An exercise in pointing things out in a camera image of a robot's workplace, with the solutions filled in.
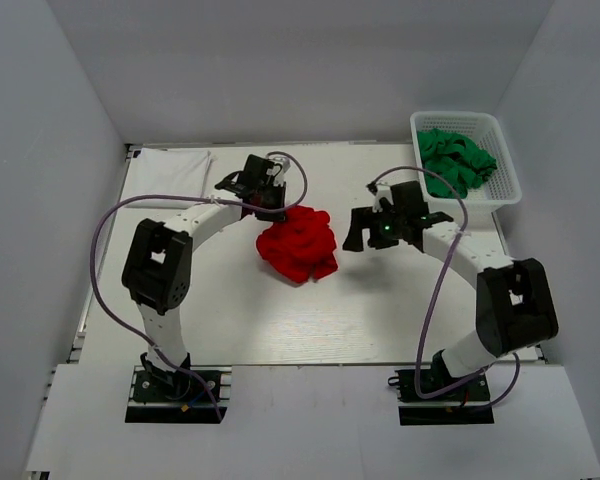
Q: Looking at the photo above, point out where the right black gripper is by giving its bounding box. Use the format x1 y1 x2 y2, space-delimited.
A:
343 205 406 252

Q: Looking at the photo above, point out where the red t shirt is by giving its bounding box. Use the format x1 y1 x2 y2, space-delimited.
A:
255 206 338 284

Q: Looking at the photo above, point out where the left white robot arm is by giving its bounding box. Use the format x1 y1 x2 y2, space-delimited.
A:
122 154 290 399

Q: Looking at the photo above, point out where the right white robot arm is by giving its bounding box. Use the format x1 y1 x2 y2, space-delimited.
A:
342 181 559 399

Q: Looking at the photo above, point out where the folded white t shirt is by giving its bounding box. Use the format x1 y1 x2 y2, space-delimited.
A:
121 148 212 200

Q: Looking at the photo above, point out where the green t shirt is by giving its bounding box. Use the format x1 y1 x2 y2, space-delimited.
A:
417 128 497 199

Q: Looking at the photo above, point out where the white plastic basket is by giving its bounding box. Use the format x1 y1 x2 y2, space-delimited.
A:
410 111 522 219

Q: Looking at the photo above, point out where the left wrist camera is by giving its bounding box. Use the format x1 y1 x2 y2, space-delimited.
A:
266 156 290 187

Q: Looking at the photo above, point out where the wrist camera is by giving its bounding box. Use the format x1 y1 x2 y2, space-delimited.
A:
266 156 290 187
366 182 393 213

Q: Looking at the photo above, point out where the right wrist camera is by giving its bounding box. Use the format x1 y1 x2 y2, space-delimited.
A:
366 182 393 213

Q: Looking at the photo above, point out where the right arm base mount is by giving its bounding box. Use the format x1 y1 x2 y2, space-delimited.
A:
387 368 494 426

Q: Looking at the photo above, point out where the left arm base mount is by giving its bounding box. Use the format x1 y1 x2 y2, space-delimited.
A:
125 365 232 425

